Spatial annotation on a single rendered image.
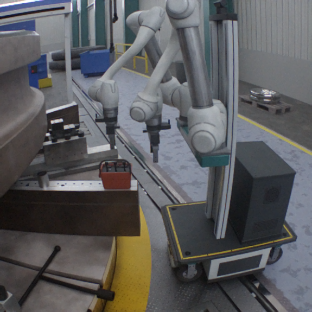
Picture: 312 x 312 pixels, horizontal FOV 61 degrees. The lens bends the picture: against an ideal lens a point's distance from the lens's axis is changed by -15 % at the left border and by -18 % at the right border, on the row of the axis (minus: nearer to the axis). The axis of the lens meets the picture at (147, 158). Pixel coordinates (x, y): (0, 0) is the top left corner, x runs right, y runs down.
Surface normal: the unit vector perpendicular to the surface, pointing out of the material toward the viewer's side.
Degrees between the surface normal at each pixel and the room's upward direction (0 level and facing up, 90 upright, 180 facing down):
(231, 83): 90
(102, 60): 90
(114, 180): 97
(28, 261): 0
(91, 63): 90
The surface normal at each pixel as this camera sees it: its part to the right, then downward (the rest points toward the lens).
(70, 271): -0.03, -0.91
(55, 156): 0.38, 0.36
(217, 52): 0.11, 0.40
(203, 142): -0.29, 0.49
